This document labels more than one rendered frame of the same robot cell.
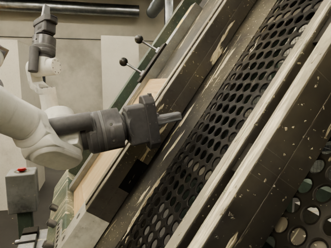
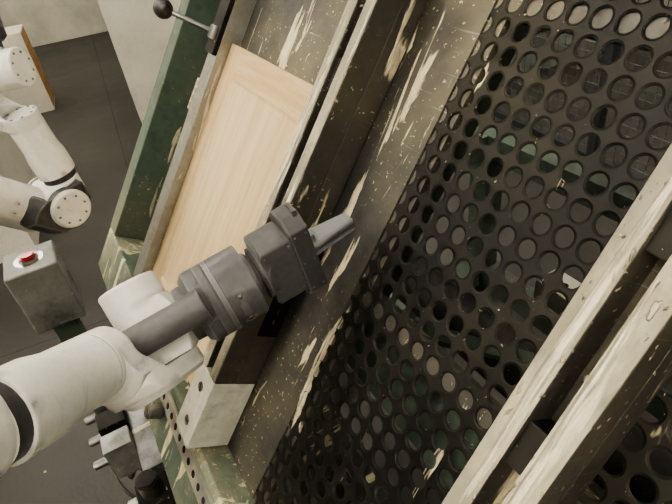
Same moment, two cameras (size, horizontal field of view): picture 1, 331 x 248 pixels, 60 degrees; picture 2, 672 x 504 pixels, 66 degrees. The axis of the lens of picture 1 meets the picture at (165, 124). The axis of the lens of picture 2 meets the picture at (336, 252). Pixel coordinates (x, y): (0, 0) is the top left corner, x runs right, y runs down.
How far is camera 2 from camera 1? 0.31 m
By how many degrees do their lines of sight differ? 29
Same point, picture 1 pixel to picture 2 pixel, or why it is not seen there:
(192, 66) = (352, 97)
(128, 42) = not seen: outside the picture
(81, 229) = (214, 407)
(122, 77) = not seen: outside the picture
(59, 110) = (133, 292)
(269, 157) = (572, 466)
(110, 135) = (243, 314)
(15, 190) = (33, 296)
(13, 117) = (88, 401)
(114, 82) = not seen: outside the picture
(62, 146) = (175, 376)
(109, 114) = (230, 276)
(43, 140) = (144, 390)
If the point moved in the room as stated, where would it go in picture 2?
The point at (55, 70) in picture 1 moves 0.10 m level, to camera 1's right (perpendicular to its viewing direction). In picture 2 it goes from (24, 76) to (84, 66)
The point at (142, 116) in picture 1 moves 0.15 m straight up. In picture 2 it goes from (288, 257) to (261, 134)
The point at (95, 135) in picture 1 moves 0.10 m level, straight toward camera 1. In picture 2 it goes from (218, 323) to (246, 389)
